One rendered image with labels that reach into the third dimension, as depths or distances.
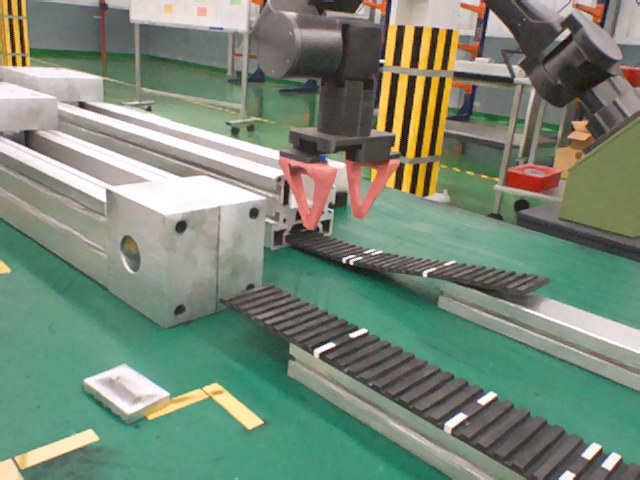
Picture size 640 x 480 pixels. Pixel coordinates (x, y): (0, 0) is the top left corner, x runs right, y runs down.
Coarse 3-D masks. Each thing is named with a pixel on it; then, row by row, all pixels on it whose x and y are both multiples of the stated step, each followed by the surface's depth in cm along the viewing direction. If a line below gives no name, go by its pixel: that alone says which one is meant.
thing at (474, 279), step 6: (486, 270) 55; (492, 270) 56; (498, 270) 55; (504, 270) 55; (468, 276) 53; (474, 276) 54; (480, 276) 54; (486, 276) 53; (492, 276) 54; (462, 282) 53; (468, 282) 53; (474, 282) 52; (480, 282) 52
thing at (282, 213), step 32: (64, 128) 97; (96, 128) 90; (128, 128) 84; (160, 128) 91; (192, 128) 89; (160, 160) 79; (192, 160) 74; (224, 160) 70; (256, 160) 77; (256, 192) 67; (288, 192) 66; (288, 224) 68; (320, 224) 72
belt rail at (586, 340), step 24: (456, 288) 54; (480, 288) 53; (456, 312) 55; (480, 312) 53; (504, 312) 51; (528, 312) 50; (552, 312) 50; (576, 312) 50; (528, 336) 50; (552, 336) 49; (576, 336) 47; (600, 336) 46; (624, 336) 47; (576, 360) 48; (600, 360) 46; (624, 360) 45; (624, 384) 45
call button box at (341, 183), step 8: (328, 160) 87; (344, 168) 84; (344, 176) 85; (336, 184) 84; (344, 184) 85; (336, 192) 85; (344, 192) 86; (336, 200) 85; (344, 200) 86; (328, 208) 84
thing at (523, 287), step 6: (528, 276) 53; (534, 276) 53; (516, 282) 51; (522, 282) 51; (528, 282) 52; (534, 282) 51; (540, 282) 51; (546, 282) 52; (504, 288) 50; (510, 288) 50; (516, 288) 50; (522, 288) 50; (528, 288) 50; (534, 288) 50; (516, 294) 50; (522, 294) 49
